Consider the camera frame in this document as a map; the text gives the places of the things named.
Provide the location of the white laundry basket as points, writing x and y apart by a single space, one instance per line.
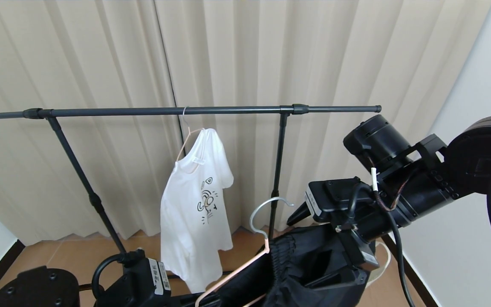
386 264

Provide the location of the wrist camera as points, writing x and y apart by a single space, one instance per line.
143 281
330 196

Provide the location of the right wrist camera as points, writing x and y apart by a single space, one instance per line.
330 196

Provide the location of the white printed t-shirt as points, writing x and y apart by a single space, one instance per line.
190 238

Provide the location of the black garment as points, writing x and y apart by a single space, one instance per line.
296 264

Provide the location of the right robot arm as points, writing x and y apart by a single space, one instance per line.
480 157

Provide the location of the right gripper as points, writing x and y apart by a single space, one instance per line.
373 221

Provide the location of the beige curtain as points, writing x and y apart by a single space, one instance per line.
271 51

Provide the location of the black clothes rack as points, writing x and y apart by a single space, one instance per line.
122 111

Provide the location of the pink clothes hanger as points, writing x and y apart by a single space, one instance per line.
183 147
267 245

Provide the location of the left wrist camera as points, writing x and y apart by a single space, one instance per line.
143 281

